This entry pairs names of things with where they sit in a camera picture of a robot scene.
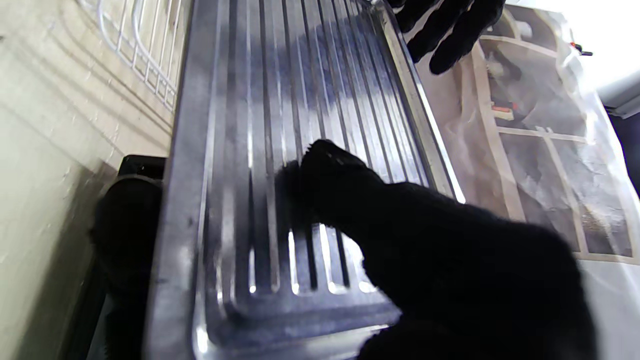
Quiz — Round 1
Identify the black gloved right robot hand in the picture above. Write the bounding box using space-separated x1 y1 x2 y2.
90 139 601 360

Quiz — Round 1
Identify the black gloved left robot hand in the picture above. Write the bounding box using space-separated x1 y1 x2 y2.
387 0 506 76

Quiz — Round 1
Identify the ribbed grey metal baking tray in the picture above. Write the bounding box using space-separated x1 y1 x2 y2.
142 0 467 360

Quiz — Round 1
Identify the translucent printed window banner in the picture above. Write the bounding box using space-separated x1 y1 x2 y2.
415 5 640 266

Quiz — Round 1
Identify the white wire dish rack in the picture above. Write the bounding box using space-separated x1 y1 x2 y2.
77 0 190 112

